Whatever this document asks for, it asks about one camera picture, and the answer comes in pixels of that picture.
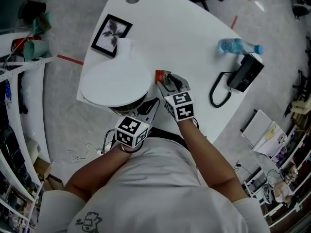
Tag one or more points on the brown cardboard box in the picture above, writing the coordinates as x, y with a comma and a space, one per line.
46, 171

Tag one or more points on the black wristband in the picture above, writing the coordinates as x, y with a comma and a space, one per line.
127, 151

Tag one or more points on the white metal shelf unit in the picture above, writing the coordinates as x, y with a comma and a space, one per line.
31, 101

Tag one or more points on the yellow paper sheet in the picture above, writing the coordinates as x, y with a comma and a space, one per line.
272, 131

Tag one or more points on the person's left forearm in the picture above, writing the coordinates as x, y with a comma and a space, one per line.
97, 173

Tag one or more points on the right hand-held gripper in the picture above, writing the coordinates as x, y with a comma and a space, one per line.
182, 105

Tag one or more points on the black office chair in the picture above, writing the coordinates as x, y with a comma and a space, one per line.
301, 8
303, 86

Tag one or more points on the black desk telephone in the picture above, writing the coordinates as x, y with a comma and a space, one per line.
245, 74

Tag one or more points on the person's right forearm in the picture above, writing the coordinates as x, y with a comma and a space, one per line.
209, 159

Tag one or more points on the black picture frame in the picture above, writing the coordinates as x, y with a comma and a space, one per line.
111, 33

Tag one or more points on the green dustpan with brush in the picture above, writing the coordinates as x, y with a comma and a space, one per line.
42, 24

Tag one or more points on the clear water bottle blue cap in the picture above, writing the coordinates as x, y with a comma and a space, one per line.
233, 46

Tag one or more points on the pale green bucket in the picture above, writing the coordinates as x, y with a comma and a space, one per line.
36, 48

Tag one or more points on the white low cabinet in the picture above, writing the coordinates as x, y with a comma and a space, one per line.
257, 127

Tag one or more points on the red fire extinguisher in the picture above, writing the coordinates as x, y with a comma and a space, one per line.
18, 44

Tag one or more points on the black waste bin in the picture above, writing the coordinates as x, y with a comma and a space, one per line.
31, 11

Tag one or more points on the person's white t-shirt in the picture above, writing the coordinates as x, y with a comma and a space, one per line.
155, 190

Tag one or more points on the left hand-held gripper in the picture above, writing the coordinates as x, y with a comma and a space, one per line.
131, 130

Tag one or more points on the red snack packet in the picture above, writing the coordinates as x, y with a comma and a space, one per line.
160, 76

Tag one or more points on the blue hanging card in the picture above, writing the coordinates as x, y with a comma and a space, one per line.
8, 93

